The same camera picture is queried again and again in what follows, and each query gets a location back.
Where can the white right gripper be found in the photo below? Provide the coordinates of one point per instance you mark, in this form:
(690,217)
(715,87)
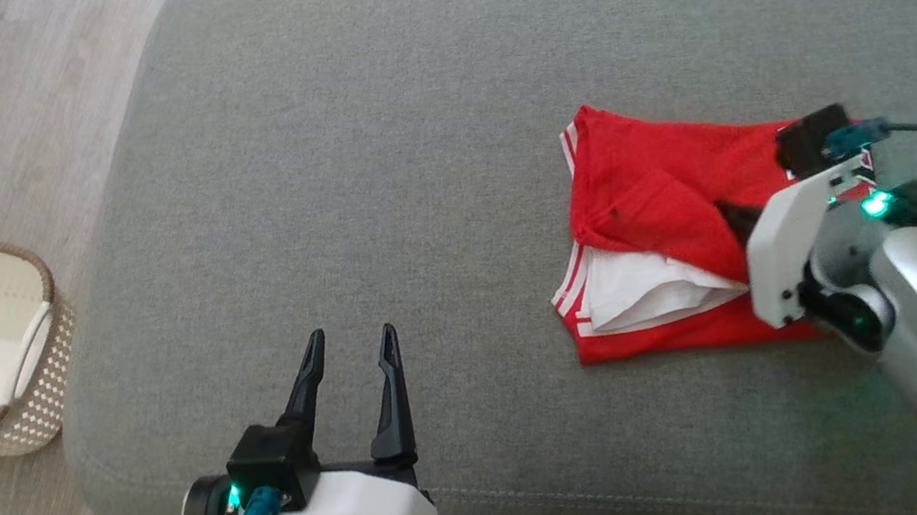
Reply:
(793,244)

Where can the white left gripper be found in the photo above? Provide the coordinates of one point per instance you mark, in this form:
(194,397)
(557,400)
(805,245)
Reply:
(359,504)

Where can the red shirt with white sleeves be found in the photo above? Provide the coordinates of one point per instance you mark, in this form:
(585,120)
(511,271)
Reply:
(653,219)

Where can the grey fabric sofa seat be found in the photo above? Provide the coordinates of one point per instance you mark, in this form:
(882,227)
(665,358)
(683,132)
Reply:
(504,196)

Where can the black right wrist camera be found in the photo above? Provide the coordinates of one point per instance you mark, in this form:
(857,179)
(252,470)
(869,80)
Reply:
(809,141)

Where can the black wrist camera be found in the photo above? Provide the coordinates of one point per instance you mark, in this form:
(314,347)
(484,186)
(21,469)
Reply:
(809,141)
(271,463)

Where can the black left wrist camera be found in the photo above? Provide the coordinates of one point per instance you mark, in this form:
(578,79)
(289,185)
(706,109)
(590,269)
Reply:
(271,463)

